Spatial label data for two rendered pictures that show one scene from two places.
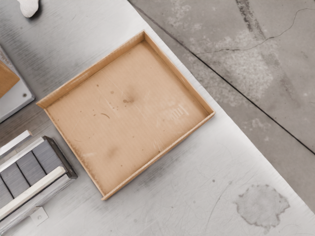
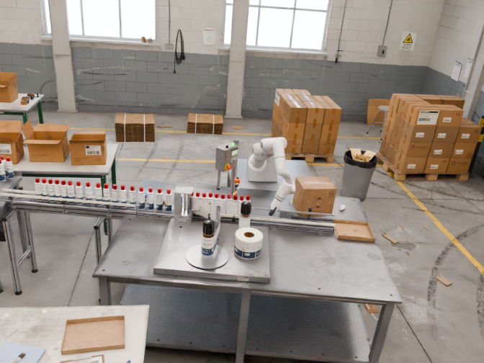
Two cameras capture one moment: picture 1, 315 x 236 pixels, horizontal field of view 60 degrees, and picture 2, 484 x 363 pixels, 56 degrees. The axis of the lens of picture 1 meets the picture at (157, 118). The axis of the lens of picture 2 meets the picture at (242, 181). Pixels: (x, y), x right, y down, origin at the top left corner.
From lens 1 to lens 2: 350 cm
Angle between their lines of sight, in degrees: 52
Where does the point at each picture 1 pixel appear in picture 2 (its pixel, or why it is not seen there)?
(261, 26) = (436, 302)
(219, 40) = (407, 294)
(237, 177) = (372, 251)
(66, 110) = (338, 225)
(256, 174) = (377, 253)
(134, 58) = (361, 226)
